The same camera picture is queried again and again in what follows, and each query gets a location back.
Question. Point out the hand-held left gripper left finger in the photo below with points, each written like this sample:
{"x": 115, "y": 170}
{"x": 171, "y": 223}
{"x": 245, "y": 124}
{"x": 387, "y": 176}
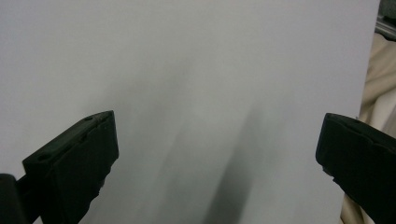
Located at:
{"x": 71, "y": 168}

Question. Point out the metal floor rail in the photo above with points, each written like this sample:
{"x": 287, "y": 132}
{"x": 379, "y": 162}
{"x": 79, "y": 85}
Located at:
{"x": 386, "y": 29}

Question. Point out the beige cloth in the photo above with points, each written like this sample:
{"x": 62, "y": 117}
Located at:
{"x": 381, "y": 93}

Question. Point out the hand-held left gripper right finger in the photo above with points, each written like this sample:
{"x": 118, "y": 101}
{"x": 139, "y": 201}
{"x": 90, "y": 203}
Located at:
{"x": 361, "y": 158}

